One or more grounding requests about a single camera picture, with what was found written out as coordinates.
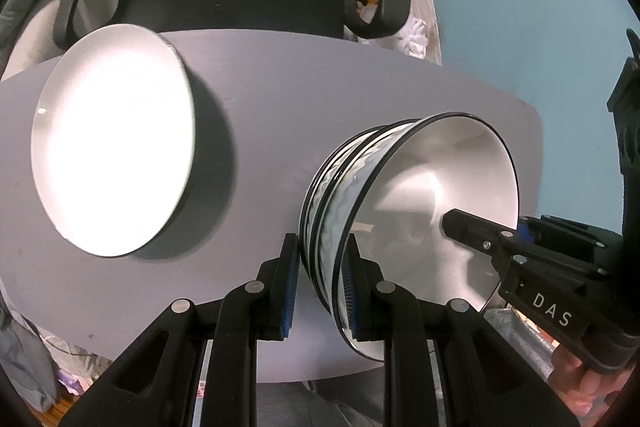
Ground white plate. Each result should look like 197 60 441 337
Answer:
161 33 197 168
30 24 196 258

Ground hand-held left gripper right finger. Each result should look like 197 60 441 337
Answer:
342 234 566 427

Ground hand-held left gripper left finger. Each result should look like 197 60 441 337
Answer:
60 233 301 427

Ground crumpled white plastic bag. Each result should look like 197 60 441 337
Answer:
395 17 431 58

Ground grey hanging cloth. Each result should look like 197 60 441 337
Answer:
0 292 61 413

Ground white bowl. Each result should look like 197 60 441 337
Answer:
298 125 388 303
302 123 418 308
316 111 521 360

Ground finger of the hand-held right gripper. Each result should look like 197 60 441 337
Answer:
439 208 525 279
517 216 623 278

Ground person's right hand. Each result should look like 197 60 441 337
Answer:
550 344 633 418

